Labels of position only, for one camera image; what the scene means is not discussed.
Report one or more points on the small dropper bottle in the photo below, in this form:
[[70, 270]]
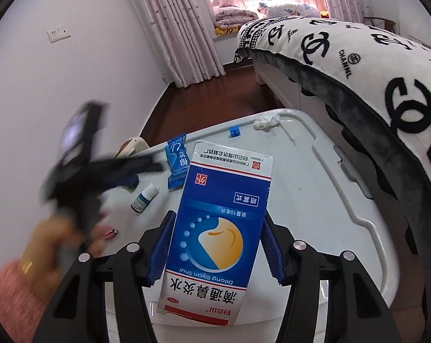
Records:
[[144, 200]]

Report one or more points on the black and white printed blanket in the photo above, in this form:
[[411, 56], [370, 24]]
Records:
[[361, 53]]

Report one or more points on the pink floral quilt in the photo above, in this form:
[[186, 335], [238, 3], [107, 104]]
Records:
[[235, 16]]

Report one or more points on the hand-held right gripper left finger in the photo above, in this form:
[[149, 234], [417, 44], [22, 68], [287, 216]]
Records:
[[161, 250]]

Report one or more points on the white wall socket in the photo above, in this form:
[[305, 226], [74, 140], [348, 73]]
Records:
[[58, 34]]

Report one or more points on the yellow and black cushion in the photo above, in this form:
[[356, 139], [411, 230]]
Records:
[[228, 31]]

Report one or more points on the blue and white medicine box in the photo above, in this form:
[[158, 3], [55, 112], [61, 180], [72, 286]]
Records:
[[215, 221]]

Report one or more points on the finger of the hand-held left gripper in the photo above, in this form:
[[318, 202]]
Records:
[[119, 180], [136, 163]]

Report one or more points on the pink nail clipper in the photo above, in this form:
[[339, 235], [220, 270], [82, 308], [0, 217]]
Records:
[[109, 232]]

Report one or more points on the crumpled white tissue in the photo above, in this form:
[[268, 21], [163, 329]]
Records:
[[267, 120]]

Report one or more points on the white bed frame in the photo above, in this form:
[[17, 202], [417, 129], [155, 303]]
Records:
[[290, 93]]

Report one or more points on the person's left hand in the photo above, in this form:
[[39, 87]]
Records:
[[47, 243]]

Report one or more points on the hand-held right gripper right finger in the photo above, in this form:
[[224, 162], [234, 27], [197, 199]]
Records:
[[274, 250]]

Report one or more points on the light patterned bedding pile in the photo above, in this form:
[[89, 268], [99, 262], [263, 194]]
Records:
[[290, 9]]

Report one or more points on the blue sachet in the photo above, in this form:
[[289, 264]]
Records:
[[176, 160]]

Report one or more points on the wooden chair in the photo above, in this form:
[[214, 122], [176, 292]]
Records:
[[381, 23]]

